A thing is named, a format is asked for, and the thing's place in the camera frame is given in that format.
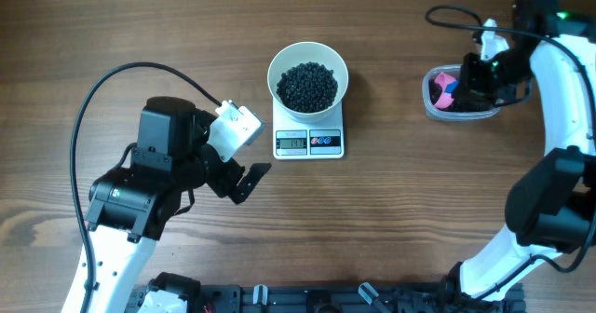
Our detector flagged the pink scoop blue handle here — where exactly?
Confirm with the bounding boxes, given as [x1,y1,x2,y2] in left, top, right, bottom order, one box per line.
[432,73,458,111]

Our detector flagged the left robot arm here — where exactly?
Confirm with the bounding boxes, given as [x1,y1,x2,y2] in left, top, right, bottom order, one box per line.
[62,97,271,312]

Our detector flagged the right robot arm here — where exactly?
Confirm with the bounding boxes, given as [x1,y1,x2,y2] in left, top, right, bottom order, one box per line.
[439,0,595,309]

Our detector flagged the white digital kitchen scale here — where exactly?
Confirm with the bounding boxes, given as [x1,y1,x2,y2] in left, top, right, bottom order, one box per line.
[273,102,345,160]

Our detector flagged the black beans in bowl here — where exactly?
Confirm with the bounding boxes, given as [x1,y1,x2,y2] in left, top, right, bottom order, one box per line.
[276,61,338,114]

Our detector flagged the white bowl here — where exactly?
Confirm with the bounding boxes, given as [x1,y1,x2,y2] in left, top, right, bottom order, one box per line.
[267,42,349,121]

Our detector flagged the clear plastic container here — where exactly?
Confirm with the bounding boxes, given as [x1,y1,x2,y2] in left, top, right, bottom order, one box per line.
[422,64,500,122]

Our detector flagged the black beans pile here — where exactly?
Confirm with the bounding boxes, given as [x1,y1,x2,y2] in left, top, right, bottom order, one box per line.
[428,78,491,113]

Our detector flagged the left black cable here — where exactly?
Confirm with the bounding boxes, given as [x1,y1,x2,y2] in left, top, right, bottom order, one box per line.
[68,61,224,313]

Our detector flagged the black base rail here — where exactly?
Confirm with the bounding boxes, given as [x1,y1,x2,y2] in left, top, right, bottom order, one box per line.
[125,282,527,313]

